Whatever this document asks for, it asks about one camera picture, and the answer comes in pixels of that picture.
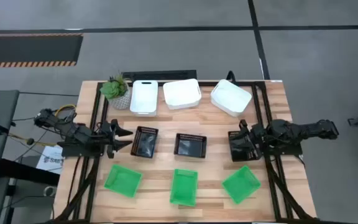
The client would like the tape roll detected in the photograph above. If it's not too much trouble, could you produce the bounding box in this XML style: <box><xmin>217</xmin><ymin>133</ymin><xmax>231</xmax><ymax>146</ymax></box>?
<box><xmin>43</xmin><ymin>185</ymin><xmax>58</xmax><ymax>198</ymax></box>

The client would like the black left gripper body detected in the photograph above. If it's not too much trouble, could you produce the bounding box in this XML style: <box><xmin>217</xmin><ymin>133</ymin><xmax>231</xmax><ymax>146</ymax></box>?
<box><xmin>99</xmin><ymin>119</ymin><xmax>119</xmax><ymax>159</ymax></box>

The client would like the white plastic bin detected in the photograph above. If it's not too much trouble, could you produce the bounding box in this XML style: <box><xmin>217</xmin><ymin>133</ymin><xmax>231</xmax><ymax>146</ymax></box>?
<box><xmin>209</xmin><ymin>78</ymin><xmax>253</xmax><ymax>118</ymax></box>
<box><xmin>162</xmin><ymin>78</ymin><xmax>203</xmax><ymax>111</ymax></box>
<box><xmin>129</xmin><ymin>80</ymin><xmax>159</xmax><ymax>117</ymax></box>

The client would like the black hazard-striped floor mat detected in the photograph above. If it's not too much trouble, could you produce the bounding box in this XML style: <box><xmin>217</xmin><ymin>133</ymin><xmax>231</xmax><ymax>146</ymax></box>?
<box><xmin>0</xmin><ymin>33</ymin><xmax>85</xmax><ymax>68</ymax></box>

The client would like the succulent in patterned pot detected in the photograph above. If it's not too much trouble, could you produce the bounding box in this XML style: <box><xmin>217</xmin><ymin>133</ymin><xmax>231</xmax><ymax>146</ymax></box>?
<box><xmin>99</xmin><ymin>73</ymin><xmax>133</xmax><ymax>111</ymax></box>

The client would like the yellow cable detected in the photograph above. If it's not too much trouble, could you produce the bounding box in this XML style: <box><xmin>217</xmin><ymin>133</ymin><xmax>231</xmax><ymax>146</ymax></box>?
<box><xmin>53</xmin><ymin>104</ymin><xmax>78</xmax><ymax>118</ymax></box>

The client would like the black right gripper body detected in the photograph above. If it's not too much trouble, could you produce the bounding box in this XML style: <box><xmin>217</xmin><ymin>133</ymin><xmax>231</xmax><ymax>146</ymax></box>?
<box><xmin>249</xmin><ymin>122</ymin><xmax>273</xmax><ymax>153</ymax></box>

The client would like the black plastic slotted basket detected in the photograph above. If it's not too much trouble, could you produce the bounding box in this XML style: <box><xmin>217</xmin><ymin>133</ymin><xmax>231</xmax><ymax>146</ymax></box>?
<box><xmin>130</xmin><ymin>126</ymin><xmax>160</xmax><ymax>159</ymax></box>
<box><xmin>173</xmin><ymin>133</ymin><xmax>208</xmax><ymax>159</ymax></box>
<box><xmin>227</xmin><ymin>130</ymin><xmax>262</xmax><ymax>163</ymax></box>

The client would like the green plastic slotted basket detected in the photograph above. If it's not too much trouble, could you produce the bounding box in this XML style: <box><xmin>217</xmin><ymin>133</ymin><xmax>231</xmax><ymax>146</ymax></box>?
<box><xmin>221</xmin><ymin>164</ymin><xmax>262</xmax><ymax>205</ymax></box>
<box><xmin>103</xmin><ymin>164</ymin><xmax>144</xmax><ymax>199</ymax></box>
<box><xmin>169</xmin><ymin>168</ymin><xmax>199</xmax><ymax>208</ymax></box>

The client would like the black floor cable cover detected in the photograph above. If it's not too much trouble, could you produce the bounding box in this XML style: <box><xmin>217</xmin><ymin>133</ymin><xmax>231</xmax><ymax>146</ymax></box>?
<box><xmin>121</xmin><ymin>70</ymin><xmax>198</xmax><ymax>83</ymax></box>

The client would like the black metal table frame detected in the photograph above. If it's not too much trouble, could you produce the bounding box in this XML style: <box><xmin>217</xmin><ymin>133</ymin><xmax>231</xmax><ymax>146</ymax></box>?
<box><xmin>53</xmin><ymin>80</ymin><xmax>317</xmax><ymax>224</ymax></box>

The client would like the white printed paper sheet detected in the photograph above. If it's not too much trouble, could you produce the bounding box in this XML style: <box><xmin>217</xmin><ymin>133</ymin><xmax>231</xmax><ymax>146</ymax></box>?
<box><xmin>35</xmin><ymin>144</ymin><xmax>65</xmax><ymax>175</ymax></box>

